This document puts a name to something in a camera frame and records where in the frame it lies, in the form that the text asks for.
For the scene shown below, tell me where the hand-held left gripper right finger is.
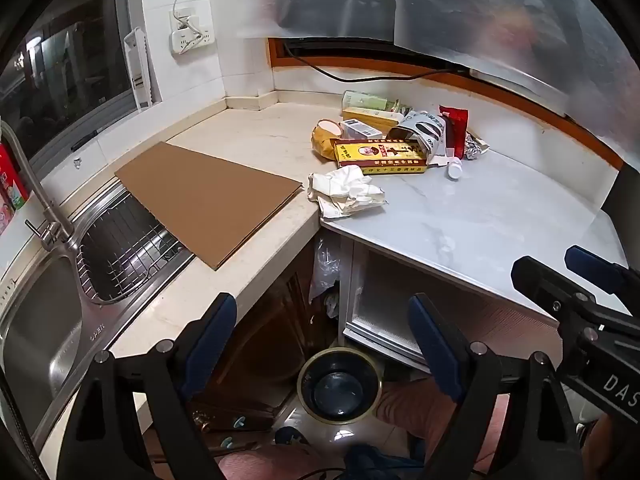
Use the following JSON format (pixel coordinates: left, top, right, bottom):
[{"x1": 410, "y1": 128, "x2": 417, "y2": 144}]
[{"x1": 407, "y1": 294, "x2": 586, "y2": 480}]

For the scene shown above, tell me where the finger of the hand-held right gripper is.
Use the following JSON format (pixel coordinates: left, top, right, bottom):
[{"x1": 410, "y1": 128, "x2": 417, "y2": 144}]
[
  {"x1": 511, "y1": 256, "x2": 640, "y2": 333},
  {"x1": 565, "y1": 246, "x2": 628, "y2": 296}
]

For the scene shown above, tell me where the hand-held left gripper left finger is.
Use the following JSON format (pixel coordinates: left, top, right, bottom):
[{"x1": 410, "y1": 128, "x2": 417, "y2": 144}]
[{"x1": 57, "y1": 292, "x2": 238, "y2": 480}]

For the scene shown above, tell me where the round trash bin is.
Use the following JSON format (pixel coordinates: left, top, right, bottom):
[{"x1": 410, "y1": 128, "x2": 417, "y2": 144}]
[{"x1": 296, "y1": 347, "x2": 383, "y2": 426}]

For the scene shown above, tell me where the white paper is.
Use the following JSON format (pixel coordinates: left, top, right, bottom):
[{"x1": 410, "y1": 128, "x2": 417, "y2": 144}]
[{"x1": 307, "y1": 165, "x2": 388, "y2": 220}]

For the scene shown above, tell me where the yellow and red box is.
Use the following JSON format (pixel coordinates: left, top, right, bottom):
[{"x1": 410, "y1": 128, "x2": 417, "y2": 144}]
[{"x1": 334, "y1": 137, "x2": 429, "y2": 176}]

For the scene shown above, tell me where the yellow plastic bag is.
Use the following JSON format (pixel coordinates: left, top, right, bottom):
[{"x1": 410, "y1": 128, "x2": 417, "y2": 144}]
[{"x1": 311, "y1": 125, "x2": 346, "y2": 159}]

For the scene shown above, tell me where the white printed carton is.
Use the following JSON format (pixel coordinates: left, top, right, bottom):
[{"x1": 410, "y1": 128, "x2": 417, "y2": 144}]
[{"x1": 340, "y1": 119, "x2": 383, "y2": 141}]

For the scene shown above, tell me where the wooden cabinet door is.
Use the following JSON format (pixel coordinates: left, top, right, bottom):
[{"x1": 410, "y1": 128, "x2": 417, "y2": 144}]
[{"x1": 192, "y1": 250, "x2": 341, "y2": 431}]

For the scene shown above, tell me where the person's right leg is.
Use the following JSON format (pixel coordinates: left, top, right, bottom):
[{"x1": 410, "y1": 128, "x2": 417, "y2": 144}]
[{"x1": 375, "y1": 375, "x2": 511, "y2": 461}]

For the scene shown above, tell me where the person's leg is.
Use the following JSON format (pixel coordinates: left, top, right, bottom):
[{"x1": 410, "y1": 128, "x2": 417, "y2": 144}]
[
  {"x1": 375, "y1": 375, "x2": 511, "y2": 461},
  {"x1": 220, "y1": 452, "x2": 341, "y2": 480}
]

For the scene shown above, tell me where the white cabinet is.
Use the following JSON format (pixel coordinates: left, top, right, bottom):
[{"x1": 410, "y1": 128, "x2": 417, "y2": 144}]
[{"x1": 340, "y1": 240, "x2": 561, "y2": 376}]

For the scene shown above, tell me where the clear plastic bag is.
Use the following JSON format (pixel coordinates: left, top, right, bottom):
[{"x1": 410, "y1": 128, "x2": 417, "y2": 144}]
[{"x1": 309, "y1": 237, "x2": 342, "y2": 318}]

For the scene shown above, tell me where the blue plastic stool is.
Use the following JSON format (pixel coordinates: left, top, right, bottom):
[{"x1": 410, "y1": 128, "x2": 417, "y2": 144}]
[{"x1": 345, "y1": 442, "x2": 426, "y2": 480}]

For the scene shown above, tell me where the person's left leg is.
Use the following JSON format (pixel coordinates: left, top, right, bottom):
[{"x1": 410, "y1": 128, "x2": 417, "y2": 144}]
[{"x1": 220, "y1": 452, "x2": 341, "y2": 480}]

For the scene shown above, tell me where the brown cardboard sheet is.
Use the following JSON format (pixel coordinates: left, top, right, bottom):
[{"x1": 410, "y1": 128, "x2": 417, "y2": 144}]
[{"x1": 114, "y1": 141, "x2": 305, "y2": 272}]

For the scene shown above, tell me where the red packet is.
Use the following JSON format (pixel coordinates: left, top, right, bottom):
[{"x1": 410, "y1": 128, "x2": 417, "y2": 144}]
[{"x1": 439, "y1": 105, "x2": 468, "y2": 159}]

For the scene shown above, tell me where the stainless steel sink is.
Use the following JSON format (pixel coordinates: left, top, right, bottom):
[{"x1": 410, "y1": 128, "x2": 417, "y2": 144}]
[{"x1": 0, "y1": 180, "x2": 196, "y2": 441}]

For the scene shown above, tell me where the grey patterned carton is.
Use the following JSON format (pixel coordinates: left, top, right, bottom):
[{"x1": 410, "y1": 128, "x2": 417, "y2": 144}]
[{"x1": 387, "y1": 110, "x2": 451, "y2": 166}]

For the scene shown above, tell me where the steel kitchen faucet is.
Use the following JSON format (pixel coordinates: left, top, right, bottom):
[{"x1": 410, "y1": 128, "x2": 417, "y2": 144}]
[{"x1": 0, "y1": 120, "x2": 76, "y2": 253}]

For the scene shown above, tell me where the long yellow box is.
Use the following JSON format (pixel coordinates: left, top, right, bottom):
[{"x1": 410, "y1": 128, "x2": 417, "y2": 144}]
[{"x1": 342, "y1": 106, "x2": 406, "y2": 133}]

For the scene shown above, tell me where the green box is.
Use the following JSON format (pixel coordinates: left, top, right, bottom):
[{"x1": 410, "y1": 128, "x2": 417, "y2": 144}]
[{"x1": 342, "y1": 90, "x2": 401, "y2": 113}]

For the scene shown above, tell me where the red printed package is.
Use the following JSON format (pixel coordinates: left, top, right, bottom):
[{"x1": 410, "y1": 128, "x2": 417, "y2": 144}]
[{"x1": 0, "y1": 142, "x2": 31, "y2": 236}]

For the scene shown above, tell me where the translucent plastic sheet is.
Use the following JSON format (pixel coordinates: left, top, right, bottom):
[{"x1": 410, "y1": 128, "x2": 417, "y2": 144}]
[{"x1": 237, "y1": 0, "x2": 640, "y2": 146}]

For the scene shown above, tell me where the sliding glass window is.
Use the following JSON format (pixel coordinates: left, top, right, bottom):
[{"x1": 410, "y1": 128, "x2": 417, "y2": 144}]
[{"x1": 0, "y1": 0, "x2": 146, "y2": 161}]

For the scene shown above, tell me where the wire dish rack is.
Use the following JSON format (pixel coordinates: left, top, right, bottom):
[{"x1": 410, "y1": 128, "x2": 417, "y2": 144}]
[{"x1": 75, "y1": 192, "x2": 183, "y2": 306}]

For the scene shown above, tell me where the white wall socket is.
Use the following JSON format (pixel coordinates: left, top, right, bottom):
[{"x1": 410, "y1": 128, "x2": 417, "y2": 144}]
[{"x1": 169, "y1": 7, "x2": 215, "y2": 55}]

